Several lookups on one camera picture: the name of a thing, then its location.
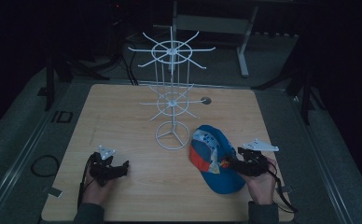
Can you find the grey metal desk frame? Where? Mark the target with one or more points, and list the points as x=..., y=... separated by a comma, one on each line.
x=213, y=24

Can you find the black rectangular frame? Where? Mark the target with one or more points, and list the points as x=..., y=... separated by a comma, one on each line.
x=53, y=116

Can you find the person's left hand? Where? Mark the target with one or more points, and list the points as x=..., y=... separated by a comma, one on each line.
x=95, y=193

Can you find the blue and orange cap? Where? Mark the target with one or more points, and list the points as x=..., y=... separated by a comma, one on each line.
x=207, y=177

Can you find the grey table grommet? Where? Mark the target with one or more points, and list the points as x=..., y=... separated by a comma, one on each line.
x=206, y=100

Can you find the person's right hand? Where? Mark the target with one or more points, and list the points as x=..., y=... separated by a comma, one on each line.
x=261, y=188

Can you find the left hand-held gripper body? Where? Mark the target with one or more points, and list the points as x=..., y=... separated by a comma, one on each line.
x=103, y=168

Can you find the black tripod stand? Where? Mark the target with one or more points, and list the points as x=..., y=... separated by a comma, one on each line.
x=306, y=93
x=49, y=84

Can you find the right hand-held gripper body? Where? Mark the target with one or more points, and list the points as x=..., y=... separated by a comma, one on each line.
x=253, y=161

